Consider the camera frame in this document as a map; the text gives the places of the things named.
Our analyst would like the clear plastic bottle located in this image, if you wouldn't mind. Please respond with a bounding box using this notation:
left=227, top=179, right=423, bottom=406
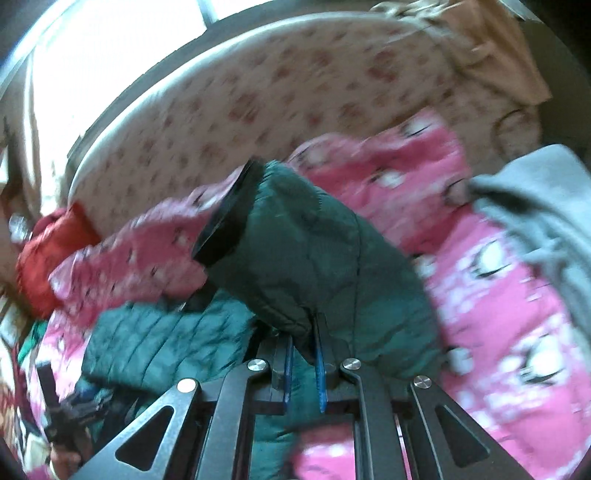
left=8, top=215, right=34, bottom=244

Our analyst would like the beige crumpled cloth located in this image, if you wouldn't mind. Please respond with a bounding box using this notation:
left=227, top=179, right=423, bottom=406
left=369, top=0, right=552, bottom=121

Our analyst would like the pink penguin print blanket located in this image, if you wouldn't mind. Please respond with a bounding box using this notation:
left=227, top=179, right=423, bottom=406
left=28, top=108, right=587, bottom=480

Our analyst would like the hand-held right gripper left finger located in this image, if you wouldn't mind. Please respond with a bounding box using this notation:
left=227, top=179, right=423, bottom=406
left=85, top=335, right=294, bottom=480

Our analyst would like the grey cloth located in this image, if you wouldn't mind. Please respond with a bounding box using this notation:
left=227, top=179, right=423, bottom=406
left=466, top=144, right=591, bottom=344

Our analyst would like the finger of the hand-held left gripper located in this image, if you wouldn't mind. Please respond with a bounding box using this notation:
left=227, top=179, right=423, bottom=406
left=62, top=387, right=114, bottom=418

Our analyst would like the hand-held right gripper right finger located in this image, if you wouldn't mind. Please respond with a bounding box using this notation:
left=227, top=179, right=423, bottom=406
left=314, top=314, right=504, bottom=480

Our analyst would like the floral print mattress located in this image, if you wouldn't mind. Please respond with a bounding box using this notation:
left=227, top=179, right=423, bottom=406
left=67, top=21, right=541, bottom=217

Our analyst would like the window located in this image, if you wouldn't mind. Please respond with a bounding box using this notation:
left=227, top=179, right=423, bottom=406
left=28, top=0, right=370, bottom=153

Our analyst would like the red ruffled pillow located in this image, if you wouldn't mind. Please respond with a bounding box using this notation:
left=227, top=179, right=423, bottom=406
left=16, top=203, right=102, bottom=319

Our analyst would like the green puffer jacket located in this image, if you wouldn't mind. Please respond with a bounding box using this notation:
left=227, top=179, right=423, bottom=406
left=83, top=159, right=445, bottom=480

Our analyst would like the green printed cloth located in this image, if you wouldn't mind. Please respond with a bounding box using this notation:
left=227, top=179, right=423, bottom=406
left=17, top=320, right=48, bottom=367

